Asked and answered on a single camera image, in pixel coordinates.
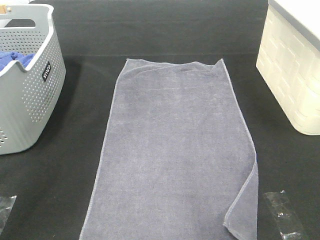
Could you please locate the grey-purple towel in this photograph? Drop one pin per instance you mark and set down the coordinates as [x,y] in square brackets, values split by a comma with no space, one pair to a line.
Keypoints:
[177,161]

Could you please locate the clear tape strip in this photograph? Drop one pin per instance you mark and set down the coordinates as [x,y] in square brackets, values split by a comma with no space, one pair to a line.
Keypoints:
[286,219]
[6,205]

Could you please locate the grey perforated laundry basket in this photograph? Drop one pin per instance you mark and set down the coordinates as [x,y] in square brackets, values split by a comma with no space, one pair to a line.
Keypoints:
[28,94]

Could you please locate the black table mat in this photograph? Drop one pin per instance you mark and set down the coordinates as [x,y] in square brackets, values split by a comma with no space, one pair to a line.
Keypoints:
[53,180]

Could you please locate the clear tape strip right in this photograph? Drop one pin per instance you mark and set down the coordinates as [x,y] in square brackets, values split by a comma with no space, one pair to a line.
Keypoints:
[286,219]

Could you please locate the blue towel in basket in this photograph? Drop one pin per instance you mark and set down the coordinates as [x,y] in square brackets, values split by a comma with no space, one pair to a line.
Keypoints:
[7,57]

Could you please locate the clear tape strip left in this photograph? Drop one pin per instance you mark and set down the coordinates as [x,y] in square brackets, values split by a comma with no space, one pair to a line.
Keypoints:
[6,205]

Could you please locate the cream white storage bin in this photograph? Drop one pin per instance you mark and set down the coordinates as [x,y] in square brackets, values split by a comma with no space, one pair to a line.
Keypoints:
[289,60]

